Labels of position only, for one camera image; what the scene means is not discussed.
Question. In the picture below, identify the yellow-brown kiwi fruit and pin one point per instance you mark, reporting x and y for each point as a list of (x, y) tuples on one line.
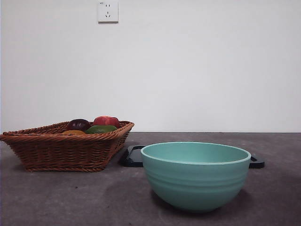
[(74, 132)]

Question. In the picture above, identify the teal ceramic bowl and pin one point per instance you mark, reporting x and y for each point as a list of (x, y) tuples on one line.
[(195, 183)]

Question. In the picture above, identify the red apple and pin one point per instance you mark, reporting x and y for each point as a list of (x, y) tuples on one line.
[(105, 120)]

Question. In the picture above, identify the dark rectangular tray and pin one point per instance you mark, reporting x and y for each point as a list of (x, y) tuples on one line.
[(131, 157)]

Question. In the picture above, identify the green lime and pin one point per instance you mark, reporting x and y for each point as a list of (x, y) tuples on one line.
[(101, 129)]

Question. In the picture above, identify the dark purple plum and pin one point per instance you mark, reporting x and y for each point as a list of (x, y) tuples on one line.
[(78, 124)]

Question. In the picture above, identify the brown wicker basket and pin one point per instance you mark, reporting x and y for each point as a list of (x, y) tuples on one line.
[(58, 153)]

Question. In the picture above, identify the white wall socket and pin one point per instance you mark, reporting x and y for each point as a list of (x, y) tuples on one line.
[(108, 11)]

